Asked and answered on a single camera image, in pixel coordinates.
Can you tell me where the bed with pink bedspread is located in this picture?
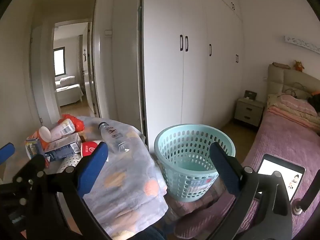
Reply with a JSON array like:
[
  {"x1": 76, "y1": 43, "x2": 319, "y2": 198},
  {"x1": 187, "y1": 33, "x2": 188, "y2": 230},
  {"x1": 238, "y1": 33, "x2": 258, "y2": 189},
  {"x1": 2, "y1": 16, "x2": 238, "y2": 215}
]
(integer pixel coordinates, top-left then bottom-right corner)
[{"x1": 174, "y1": 110, "x2": 320, "y2": 240}]

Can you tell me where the dark garment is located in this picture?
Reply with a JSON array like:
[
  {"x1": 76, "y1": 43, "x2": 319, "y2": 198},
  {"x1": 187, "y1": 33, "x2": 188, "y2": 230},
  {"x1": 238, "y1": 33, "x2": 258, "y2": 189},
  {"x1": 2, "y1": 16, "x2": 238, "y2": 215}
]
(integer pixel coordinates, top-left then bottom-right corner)
[{"x1": 307, "y1": 91, "x2": 320, "y2": 108}]

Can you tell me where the grey nightstand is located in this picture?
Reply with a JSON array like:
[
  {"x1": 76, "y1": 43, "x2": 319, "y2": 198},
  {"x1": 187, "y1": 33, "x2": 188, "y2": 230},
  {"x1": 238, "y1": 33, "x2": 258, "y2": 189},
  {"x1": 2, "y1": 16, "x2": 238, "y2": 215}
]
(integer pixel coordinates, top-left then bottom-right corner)
[{"x1": 235, "y1": 97, "x2": 265, "y2": 128}]

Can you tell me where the teal plastic laundry basket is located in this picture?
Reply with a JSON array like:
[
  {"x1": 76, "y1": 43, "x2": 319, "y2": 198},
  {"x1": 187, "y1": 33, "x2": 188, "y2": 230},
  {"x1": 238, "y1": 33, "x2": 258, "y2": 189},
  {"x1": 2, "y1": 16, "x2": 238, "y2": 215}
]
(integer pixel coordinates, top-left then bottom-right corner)
[{"x1": 154, "y1": 124, "x2": 236, "y2": 203}]

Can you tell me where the white wall decoration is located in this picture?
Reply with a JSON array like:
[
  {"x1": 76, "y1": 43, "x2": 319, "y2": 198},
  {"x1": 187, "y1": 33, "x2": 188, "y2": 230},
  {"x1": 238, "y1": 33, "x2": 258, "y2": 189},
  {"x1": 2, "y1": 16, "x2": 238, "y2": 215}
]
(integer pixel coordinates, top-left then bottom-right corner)
[{"x1": 284, "y1": 35, "x2": 320, "y2": 53}]

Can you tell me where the perforated metal plate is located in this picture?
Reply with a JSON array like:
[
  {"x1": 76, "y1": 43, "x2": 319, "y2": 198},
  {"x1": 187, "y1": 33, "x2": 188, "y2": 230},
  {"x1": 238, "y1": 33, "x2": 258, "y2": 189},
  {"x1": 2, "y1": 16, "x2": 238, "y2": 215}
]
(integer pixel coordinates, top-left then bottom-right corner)
[{"x1": 56, "y1": 154, "x2": 83, "y2": 174}]

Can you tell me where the pink folded blanket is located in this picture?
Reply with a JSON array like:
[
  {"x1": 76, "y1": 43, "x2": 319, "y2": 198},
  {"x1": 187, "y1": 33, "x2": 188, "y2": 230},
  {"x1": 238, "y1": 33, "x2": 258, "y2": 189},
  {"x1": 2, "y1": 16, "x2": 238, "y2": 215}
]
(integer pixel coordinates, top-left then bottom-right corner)
[{"x1": 266, "y1": 94, "x2": 320, "y2": 133}]

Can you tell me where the grey printed blanket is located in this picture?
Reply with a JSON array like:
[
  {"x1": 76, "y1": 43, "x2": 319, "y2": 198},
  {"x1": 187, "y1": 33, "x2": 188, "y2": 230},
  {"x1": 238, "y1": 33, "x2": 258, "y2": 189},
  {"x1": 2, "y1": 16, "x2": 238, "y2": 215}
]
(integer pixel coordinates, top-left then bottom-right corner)
[{"x1": 0, "y1": 116, "x2": 169, "y2": 239}]

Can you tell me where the white cardboard box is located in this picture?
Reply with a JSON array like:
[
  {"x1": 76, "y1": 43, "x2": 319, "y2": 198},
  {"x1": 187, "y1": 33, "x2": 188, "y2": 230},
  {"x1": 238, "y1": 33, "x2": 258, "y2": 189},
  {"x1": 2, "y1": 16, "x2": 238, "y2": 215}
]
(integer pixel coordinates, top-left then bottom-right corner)
[{"x1": 45, "y1": 132, "x2": 82, "y2": 153}]

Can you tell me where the orange plastic bag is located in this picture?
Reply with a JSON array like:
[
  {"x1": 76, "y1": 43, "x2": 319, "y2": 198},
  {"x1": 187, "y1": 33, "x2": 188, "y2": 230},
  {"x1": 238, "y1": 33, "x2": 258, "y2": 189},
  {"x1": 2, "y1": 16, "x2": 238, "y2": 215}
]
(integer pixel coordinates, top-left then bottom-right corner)
[{"x1": 35, "y1": 114, "x2": 85, "y2": 150}]

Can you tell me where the dark blue box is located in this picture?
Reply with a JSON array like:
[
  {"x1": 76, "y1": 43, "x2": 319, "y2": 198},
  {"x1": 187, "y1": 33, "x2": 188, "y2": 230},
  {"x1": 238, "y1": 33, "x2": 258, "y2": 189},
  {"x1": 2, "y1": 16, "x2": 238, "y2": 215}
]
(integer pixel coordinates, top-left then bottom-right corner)
[{"x1": 44, "y1": 142, "x2": 82, "y2": 162}]

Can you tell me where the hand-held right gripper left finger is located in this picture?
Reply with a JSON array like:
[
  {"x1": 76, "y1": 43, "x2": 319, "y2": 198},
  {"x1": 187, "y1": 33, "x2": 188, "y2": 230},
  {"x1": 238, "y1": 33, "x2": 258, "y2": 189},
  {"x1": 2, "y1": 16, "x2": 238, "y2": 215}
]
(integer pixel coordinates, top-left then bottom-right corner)
[{"x1": 27, "y1": 141, "x2": 112, "y2": 240}]

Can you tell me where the black cable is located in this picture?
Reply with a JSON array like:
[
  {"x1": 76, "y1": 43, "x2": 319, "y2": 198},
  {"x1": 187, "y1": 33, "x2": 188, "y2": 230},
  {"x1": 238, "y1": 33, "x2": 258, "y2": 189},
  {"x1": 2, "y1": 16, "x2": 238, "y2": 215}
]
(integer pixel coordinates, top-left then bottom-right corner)
[{"x1": 282, "y1": 82, "x2": 311, "y2": 98}]

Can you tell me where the white sofa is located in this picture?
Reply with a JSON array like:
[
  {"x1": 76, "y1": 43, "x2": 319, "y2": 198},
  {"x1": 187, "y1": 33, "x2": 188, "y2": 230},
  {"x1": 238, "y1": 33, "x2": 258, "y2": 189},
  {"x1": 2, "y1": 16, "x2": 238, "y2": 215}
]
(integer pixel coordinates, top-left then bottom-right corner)
[{"x1": 55, "y1": 76, "x2": 84, "y2": 107}]

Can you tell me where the white sliding door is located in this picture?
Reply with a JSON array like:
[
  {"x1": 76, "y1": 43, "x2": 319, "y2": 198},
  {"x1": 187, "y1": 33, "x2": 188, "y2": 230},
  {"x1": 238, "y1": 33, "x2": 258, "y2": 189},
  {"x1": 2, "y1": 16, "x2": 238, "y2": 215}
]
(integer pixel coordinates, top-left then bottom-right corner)
[{"x1": 94, "y1": 0, "x2": 148, "y2": 150}]

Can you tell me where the white wardrobe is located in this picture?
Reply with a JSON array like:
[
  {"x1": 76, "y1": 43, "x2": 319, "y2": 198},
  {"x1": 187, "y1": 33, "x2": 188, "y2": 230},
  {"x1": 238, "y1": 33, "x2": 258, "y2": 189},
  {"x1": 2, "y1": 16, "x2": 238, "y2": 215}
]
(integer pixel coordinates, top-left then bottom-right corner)
[{"x1": 142, "y1": 0, "x2": 245, "y2": 153}]

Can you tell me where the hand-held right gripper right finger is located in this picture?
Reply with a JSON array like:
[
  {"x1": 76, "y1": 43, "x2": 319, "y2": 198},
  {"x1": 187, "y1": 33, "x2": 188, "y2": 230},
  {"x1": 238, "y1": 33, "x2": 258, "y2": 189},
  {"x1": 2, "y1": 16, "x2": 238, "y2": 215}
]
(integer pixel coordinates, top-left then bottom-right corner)
[{"x1": 209, "y1": 142, "x2": 293, "y2": 240}]

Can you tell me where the beige bed headboard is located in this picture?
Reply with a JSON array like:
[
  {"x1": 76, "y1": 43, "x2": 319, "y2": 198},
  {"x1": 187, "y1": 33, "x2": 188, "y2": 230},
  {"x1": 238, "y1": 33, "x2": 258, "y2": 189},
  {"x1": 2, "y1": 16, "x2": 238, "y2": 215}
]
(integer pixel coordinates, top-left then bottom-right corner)
[{"x1": 266, "y1": 64, "x2": 320, "y2": 101}]

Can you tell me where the dark framed window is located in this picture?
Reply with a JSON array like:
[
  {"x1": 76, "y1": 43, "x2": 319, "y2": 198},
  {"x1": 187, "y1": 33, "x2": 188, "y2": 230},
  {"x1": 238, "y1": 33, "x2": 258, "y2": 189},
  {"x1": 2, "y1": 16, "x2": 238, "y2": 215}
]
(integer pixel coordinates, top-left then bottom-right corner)
[{"x1": 53, "y1": 47, "x2": 66, "y2": 77}]

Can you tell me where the orange and blue box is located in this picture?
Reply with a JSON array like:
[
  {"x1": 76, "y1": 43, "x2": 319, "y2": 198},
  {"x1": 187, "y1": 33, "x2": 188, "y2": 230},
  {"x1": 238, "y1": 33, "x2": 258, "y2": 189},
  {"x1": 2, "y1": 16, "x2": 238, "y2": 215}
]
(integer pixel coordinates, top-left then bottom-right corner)
[{"x1": 24, "y1": 137, "x2": 47, "y2": 161}]

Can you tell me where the clear plastic bottle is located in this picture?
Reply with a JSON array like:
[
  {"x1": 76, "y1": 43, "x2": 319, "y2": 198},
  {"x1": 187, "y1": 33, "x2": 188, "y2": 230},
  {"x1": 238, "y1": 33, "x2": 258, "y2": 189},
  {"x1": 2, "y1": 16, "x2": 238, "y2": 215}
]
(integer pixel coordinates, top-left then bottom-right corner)
[{"x1": 98, "y1": 121, "x2": 132, "y2": 154}]

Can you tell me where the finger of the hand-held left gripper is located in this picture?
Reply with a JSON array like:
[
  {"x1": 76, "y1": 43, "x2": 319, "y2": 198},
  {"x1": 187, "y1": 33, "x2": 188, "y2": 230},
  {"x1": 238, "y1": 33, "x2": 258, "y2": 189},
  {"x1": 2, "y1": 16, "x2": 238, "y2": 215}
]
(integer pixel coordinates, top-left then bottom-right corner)
[
  {"x1": 0, "y1": 142, "x2": 15, "y2": 167},
  {"x1": 11, "y1": 154, "x2": 47, "y2": 188}
]

